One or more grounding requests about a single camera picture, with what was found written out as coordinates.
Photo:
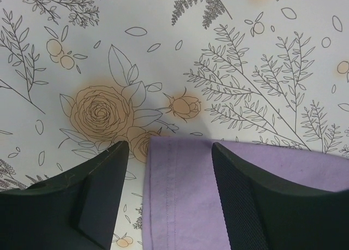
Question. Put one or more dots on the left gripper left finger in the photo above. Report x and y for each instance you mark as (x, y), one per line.
(76, 209)

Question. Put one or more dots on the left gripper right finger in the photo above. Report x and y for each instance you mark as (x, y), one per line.
(264, 211)

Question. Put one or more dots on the floral table cloth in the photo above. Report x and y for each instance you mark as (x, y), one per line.
(78, 76)

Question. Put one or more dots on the purple t shirt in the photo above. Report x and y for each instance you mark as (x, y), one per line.
(181, 205)

